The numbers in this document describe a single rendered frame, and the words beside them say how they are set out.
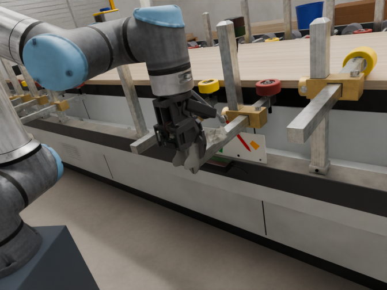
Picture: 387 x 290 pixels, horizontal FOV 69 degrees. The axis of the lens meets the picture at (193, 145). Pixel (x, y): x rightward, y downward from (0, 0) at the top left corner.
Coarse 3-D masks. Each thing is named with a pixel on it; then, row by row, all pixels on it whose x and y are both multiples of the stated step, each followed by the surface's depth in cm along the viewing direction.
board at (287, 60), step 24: (192, 48) 201; (216, 48) 180; (240, 48) 163; (264, 48) 149; (288, 48) 137; (336, 48) 119; (384, 48) 104; (144, 72) 155; (192, 72) 132; (216, 72) 123; (240, 72) 114; (264, 72) 107; (288, 72) 101; (336, 72) 91; (384, 72) 82
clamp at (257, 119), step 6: (228, 108) 90; (246, 108) 87; (252, 108) 86; (264, 108) 84; (222, 114) 90; (228, 114) 88; (234, 114) 87; (240, 114) 86; (246, 114) 84; (252, 114) 83; (258, 114) 82; (264, 114) 84; (228, 120) 90; (252, 120) 84; (258, 120) 83; (264, 120) 85; (252, 126) 85; (258, 126) 84
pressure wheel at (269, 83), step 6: (258, 84) 94; (264, 84) 94; (270, 84) 91; (276, 84) 91; (258, 90) 93; (264, 90) 92; (270, 90) 91; (276, 90) 92; (270, 96) 95; (270, 108) 97
